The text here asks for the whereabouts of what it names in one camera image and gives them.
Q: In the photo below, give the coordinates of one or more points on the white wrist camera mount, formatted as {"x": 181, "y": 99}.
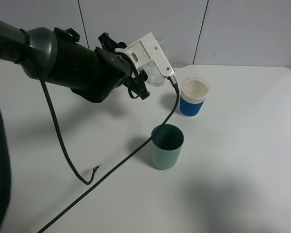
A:
{"x": 133, "y": 51}

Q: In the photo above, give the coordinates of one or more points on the blue white paper cup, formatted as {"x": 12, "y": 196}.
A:
{"x": 193, "y": 93}

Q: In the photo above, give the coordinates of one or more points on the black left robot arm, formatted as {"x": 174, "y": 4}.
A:
{"x": 58, "y": 58}

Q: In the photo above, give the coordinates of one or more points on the tall clear glass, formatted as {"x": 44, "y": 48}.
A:
{"x": 157, "y": 76}

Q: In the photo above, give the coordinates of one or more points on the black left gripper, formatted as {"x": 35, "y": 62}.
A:
{"x": 109, "y": 72}

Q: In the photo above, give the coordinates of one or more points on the teal green cup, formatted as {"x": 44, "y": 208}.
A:
{"x": 166, "y": 146}

